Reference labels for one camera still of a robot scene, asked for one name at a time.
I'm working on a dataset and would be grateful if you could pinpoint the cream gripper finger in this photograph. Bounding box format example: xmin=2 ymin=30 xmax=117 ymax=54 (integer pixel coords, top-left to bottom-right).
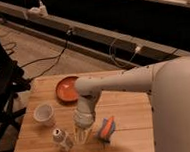
xmin=84 ymin=127 xmax=92 ymax=144
xmin=74 ymin=126 xmax=82 ymax=144

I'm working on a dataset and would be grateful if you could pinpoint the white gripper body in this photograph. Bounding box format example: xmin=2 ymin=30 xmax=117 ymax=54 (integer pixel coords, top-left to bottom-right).
xmin=73 ymin=105 xmax=95 ymax=129

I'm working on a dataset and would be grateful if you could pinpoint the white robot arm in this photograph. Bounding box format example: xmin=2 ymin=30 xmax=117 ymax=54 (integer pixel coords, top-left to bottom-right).
xmin=74 ymin=56 xmax=190 ymax=152

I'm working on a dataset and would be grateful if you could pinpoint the blue orange toy object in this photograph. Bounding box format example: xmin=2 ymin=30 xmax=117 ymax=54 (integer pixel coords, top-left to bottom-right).
xmin=97 ymin=116 xmax=116 ymax=143

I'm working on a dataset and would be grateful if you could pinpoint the orange round plate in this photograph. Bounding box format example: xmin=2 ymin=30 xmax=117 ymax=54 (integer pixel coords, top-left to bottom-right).
xmin=55 ymin=75 xmax=78 ymax=103

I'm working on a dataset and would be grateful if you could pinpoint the white paper cup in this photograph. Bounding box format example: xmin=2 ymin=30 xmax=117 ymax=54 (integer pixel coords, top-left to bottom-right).
xmin=33 ymin=104 xmax=56 ymax=127

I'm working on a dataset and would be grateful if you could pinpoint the black floor cable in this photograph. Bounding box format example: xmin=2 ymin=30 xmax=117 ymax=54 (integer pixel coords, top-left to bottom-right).
xmin=16 ymin=28 xmax=76 ymax=81

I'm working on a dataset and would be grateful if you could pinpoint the grey metal rail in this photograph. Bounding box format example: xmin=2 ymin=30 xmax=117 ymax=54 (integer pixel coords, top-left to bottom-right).
xmin=0 ymin=0 xmax=190 ymax=68

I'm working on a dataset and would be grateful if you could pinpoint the black chair frame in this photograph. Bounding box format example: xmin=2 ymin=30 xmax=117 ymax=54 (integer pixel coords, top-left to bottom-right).
xmin=0 ymin=9 xmax=38 ymax=152

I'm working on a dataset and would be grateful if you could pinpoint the white cable by rail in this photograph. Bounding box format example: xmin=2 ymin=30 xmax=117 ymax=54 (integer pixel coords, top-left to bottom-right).
xmin=106 ymin=34 xmax=144 ymax=70

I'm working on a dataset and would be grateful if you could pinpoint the white device on rail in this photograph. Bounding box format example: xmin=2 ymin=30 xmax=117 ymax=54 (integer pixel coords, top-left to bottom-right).
xmin=28 ymin=0 xmax=48 ymax=17

